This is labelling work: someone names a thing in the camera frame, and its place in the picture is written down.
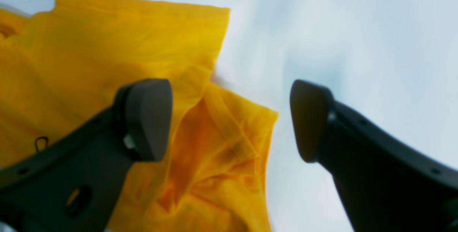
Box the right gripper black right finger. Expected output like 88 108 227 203
290 79 458 232

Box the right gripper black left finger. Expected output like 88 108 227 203
0 78 173 232

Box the orange T-shirt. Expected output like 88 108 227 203
1 0 278 232

